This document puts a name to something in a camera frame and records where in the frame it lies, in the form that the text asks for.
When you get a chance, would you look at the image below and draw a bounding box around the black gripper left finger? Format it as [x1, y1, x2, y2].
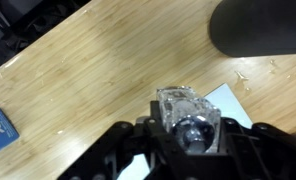
[56, 100, 189, 180]

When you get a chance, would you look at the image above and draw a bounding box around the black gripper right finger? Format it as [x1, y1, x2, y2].
[201, 116, 296, 180]

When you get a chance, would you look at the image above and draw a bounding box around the white paper sheet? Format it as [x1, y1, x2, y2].
[116, 83, 254, 180]

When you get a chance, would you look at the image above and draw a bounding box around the black water bottle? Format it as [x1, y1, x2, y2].
[209, 0, 296, 58]

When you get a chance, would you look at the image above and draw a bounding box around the blue white container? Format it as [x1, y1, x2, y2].
[0, 107, 21, 158]

